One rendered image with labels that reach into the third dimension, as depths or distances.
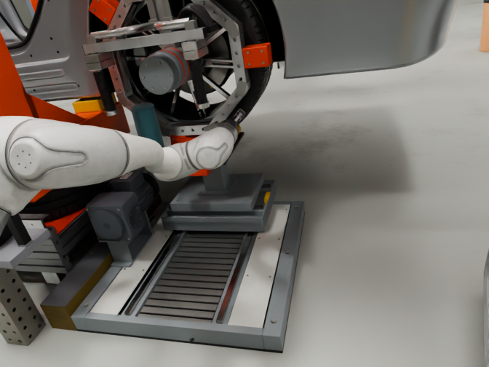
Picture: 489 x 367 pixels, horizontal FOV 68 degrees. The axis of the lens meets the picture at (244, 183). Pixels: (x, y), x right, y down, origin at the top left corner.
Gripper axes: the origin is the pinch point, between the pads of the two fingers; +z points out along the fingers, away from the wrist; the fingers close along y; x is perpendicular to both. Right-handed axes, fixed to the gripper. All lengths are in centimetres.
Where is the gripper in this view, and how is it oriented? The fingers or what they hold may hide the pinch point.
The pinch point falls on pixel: (239, 114)
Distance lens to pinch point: 145.9
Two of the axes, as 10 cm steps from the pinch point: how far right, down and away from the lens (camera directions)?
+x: -7.8, -6.1, -1.4
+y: 5.8, -6.3, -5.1
